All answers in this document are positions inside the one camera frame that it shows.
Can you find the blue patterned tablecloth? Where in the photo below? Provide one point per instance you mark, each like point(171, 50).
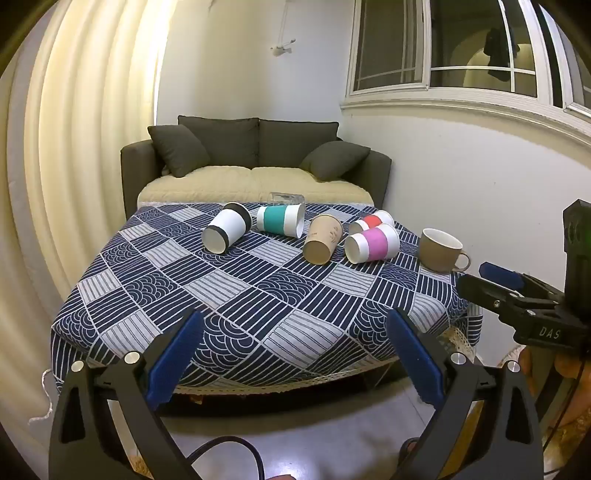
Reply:
point(277, 300)

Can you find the cream curtain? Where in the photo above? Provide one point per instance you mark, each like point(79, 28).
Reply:
point(83, 138)

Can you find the dark hanging garment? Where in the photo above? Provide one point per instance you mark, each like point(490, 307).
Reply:
point(499, 50)

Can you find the white cup with black band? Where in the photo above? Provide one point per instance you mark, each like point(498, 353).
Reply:
point(229, 225)

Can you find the dark grey throw pillow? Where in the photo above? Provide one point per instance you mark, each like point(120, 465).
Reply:
point(178, 150)
point(334, 159)

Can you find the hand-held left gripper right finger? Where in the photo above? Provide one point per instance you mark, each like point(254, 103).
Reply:
point(415, 360)

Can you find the white cup with pink band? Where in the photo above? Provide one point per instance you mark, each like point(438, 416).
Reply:
point(376, 243)

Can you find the white framed window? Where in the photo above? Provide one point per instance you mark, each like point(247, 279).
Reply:
point(392, 88)

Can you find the beige quilted seat pad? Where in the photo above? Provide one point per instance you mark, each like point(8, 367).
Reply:
point(240, 182)

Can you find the clear glass cup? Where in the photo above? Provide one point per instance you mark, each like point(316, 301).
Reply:
point(286, 197)

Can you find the dark grey sofa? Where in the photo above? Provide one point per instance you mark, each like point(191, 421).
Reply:
point(134, 161)

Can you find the white cup with red band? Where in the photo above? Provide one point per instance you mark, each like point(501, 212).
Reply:
point(371, 221)

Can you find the person's right hand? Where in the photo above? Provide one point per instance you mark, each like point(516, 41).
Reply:
point(564, 371)

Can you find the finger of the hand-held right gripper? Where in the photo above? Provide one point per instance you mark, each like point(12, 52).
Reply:
point(501, 273)
point(485, 288)

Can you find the dark grey back cushion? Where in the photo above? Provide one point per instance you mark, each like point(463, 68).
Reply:
point(226, 138)
point(295, 138)

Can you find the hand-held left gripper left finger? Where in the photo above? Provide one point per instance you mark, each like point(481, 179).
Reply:
point(178, 355)

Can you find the beige ceramic mug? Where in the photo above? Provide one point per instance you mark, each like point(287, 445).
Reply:
point(436, 254)

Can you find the white cup with teal band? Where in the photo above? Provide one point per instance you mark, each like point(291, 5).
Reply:
point(272, 219)

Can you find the white wall hook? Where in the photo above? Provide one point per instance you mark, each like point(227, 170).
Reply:
point(282, 47)

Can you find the brown paper cup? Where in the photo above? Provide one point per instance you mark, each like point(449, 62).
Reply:
point(321, 240)

